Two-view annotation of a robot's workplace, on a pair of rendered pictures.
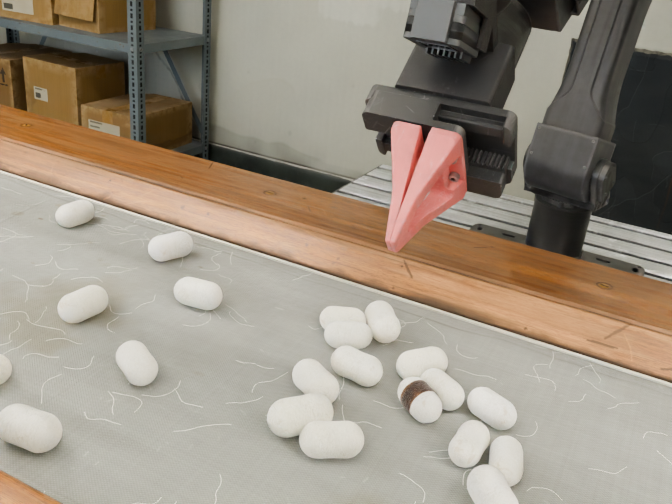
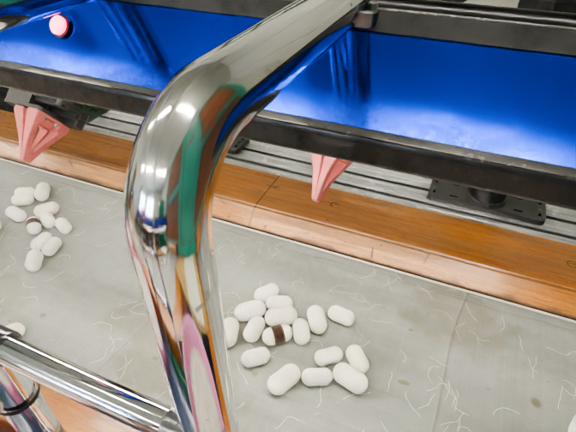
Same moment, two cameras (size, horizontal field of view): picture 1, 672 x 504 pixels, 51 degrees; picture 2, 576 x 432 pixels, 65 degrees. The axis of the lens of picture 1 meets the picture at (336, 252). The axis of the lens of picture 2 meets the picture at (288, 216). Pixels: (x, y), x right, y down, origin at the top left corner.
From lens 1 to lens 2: 0.48 m
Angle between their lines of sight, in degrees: 13
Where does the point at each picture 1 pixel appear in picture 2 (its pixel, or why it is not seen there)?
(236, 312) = not seen: outside the picture
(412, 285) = (72, 171)
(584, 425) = (106, 227)
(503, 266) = (115, 156)
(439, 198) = (52, 135)
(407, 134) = (19, 111)
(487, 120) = (51, 100)
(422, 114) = (25, 100)
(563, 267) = not seen: hidden behind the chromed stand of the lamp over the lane
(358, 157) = not seen: hidden behind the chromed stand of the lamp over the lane
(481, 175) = (68, 122)
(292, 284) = (19, 177)
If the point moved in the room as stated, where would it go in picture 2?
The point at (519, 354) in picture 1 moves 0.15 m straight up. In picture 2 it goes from (104, 198) to (76, 111)
